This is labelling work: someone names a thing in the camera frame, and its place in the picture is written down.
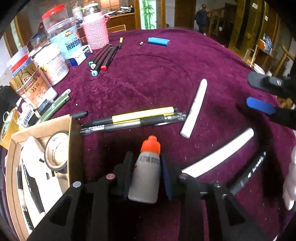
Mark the blue label plastic jar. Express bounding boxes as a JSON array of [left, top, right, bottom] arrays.
[[47, 17, 82, 60]]

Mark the small barcode box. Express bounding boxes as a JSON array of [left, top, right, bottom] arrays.
[[17, 102, 35, 128]]

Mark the pink knitted thermos bottle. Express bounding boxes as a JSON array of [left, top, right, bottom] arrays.
[[83, 3, 110, 50]]

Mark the purple tablecloth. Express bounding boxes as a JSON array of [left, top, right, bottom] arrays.
[[55, 29, 295, 240]]

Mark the black marker grey end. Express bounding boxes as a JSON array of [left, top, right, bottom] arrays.
[[227, 150, 266, 195]]

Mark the gloved right hand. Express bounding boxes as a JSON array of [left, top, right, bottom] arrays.
[[282, 146, 296, 210]]

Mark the clear jar orange label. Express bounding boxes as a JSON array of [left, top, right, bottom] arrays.
[[10, 61, 52, 109]]

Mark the yellow black pen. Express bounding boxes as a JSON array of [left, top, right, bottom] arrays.
[[81, 106, 178, 128]]

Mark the green cap black marker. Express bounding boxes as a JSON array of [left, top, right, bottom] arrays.
[[88, 44, 112, 67]]

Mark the clear black gel pen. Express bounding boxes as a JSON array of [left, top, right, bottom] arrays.
[[80, 113, 187, 136]]

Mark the gold tip black pen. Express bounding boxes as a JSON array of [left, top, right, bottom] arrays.
[[118, 37, 123, 49]]

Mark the red cap black marker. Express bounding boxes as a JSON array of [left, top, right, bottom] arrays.
[[100, 45, 119, 71]]

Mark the white tub container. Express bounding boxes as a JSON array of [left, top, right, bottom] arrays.
[[33, 43, 69, 86]]

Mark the white power adapter with prongs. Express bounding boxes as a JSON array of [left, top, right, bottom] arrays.
[[20, 136, 62, 227]]

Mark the black brush marker pen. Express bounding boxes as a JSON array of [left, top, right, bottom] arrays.
[[22, 161, 45, 213]]

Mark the yellow packing tape roll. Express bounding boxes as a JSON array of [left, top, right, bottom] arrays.
[[1, 108, 21, 150]]

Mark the small blue white box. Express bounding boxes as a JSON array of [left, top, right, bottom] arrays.
[[68, 45, 93, 66]]

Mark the white bottle orange cap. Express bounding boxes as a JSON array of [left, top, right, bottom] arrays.
[[128, 136, 161, 204]]

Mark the white marker pen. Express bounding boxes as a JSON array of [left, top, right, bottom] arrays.
[[180, 78, 208, 138]]

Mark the red lid plastic jar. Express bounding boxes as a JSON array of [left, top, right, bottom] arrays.
[[42, 4, 69, 31]]

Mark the blue cap black marker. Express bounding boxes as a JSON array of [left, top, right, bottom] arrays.
[[91, 47, 113, 77]]

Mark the black electrical tape roll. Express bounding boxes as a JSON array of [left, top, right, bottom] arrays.
[[44, 131, 69, 174]]

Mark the cardboard tray box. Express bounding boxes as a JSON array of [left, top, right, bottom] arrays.
[[6, 114, 84, 240]]

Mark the blue lighter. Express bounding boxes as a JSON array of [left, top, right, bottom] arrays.
[[147, 37, 170, 47]]

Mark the small black cap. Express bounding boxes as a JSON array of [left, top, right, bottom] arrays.
[[71, 111, 88, 120]]

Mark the white tube stick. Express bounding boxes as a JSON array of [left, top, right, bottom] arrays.
[[182, 128, 254, 178]]

